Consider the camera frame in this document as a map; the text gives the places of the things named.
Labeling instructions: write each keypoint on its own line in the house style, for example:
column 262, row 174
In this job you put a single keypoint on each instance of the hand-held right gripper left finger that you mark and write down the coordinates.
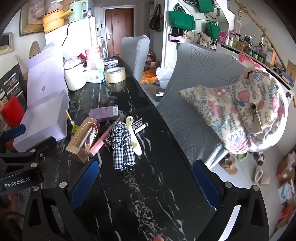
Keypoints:
column 85, row 183

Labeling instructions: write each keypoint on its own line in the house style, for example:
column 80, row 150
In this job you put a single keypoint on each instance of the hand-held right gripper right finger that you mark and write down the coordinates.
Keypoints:
column 207, row 185

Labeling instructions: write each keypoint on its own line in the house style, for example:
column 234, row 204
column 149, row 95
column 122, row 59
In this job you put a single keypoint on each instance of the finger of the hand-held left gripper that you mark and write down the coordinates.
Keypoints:
column 42, row 146
column 12, row 134

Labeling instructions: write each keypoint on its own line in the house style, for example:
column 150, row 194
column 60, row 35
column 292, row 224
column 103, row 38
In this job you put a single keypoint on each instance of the gold windowed box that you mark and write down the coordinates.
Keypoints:
column 76, row 150

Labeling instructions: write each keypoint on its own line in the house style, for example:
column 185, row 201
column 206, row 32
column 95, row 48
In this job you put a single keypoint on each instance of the long pink box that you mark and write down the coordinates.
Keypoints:
column 98, row 144

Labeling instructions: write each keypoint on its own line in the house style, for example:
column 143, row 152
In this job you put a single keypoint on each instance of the black white checked scrunchie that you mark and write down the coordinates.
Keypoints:
column 122, row 150

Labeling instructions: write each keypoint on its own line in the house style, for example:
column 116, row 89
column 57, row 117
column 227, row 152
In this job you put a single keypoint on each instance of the white gift box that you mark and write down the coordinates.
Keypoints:
column 44, row 92

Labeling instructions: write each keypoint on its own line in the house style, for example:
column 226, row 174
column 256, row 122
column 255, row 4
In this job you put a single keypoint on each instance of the purple box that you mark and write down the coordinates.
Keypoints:
column 104, row 113

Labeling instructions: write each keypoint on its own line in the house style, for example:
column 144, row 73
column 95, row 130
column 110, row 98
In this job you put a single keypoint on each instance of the small black printed box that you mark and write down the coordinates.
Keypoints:
column 140, row 126

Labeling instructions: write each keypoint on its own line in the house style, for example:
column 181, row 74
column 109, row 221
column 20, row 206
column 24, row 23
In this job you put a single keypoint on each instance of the red canister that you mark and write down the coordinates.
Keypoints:
column 12, row 111

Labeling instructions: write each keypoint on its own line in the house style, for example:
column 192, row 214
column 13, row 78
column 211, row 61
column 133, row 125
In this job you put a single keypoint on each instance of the beige slippers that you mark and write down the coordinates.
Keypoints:
column 227, row 163

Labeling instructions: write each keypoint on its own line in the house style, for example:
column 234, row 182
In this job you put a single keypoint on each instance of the black printed pouch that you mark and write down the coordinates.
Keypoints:
column 10, row 81

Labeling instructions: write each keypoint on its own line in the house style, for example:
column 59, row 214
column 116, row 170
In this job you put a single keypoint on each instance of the white cooker pot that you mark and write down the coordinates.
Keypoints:
column 74, row 80

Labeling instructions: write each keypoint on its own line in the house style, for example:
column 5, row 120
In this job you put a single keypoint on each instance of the cardboard boxes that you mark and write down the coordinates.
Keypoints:
column 286, row 171

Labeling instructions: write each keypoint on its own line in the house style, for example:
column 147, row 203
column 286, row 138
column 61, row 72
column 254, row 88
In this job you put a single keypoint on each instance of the wide grey leaf-pattern chair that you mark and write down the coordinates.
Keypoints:
column 185, row 104

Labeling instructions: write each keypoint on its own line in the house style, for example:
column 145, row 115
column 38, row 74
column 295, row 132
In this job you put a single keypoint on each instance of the white tissue box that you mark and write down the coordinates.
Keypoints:
column 92, row 75

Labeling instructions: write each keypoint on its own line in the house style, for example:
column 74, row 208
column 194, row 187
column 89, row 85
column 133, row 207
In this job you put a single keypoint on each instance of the woven fan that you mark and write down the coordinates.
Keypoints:
column 34, row 49

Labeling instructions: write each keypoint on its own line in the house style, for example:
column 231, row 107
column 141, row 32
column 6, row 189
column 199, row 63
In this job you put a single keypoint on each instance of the small framed picture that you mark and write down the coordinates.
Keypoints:
column 5, row 42

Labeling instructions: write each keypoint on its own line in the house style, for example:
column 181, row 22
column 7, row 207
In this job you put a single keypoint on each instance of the clear tape roll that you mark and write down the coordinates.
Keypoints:
column 114, row 77

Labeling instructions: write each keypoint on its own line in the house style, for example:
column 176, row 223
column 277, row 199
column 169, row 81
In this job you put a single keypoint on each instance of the stack of pink cups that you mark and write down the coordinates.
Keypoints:
column 92, row 55

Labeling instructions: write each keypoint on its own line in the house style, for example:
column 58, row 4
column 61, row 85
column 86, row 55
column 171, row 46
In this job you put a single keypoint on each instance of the black phone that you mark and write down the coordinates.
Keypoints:
column 159, row 93

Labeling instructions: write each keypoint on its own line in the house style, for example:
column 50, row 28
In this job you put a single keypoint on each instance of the black case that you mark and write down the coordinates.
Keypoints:
column 111, row 60

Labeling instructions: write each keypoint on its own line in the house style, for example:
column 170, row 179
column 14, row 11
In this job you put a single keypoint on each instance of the white refrigerator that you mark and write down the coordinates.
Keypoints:
column 78, row 34

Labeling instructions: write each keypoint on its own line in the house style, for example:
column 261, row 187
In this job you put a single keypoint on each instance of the large framed picture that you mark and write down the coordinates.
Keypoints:
column 30, row 18

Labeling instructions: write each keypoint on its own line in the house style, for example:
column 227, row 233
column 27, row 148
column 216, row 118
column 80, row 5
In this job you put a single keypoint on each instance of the white plastic bag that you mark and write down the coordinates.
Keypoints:
column 165, row 75

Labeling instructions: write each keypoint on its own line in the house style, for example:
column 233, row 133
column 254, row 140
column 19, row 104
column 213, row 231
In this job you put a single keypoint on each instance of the yellow pot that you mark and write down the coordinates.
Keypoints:
column 53, row 23

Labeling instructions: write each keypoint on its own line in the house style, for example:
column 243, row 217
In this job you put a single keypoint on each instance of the orange cloth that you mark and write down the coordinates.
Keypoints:
column 149, row 77

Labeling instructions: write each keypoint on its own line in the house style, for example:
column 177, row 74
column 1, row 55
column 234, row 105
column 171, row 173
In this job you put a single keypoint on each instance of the narrow grey covered chair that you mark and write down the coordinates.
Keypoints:
column 136, row 53

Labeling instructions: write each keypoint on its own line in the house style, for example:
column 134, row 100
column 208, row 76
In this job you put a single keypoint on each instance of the brown door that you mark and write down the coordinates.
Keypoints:
column 119, row 30

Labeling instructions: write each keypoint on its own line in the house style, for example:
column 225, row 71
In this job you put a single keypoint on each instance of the pale green kettle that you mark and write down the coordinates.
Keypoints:
column 77, row 9

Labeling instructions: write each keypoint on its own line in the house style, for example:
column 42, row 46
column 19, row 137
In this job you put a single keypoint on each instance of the row of small jars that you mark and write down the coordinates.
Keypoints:
column 245, row 44

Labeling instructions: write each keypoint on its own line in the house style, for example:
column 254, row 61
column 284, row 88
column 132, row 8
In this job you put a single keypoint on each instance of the large green tote bag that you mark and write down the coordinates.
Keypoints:
column 181, row 19

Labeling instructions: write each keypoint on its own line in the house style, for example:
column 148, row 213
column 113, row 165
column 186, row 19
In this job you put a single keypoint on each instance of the dark handbag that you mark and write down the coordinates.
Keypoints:
column 156, row 19

